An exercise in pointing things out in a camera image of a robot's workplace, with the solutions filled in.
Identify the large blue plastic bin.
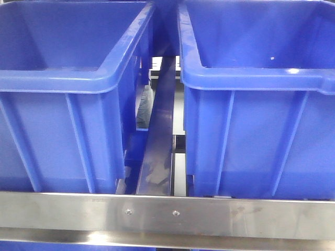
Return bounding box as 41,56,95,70
178,1,334,200

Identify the left blue plastic bin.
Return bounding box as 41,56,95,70
1,1,154,193

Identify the steel shelf divider rail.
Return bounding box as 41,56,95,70
136,57,176,196

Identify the steel shelf front rail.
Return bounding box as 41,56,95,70
1,192,334,250

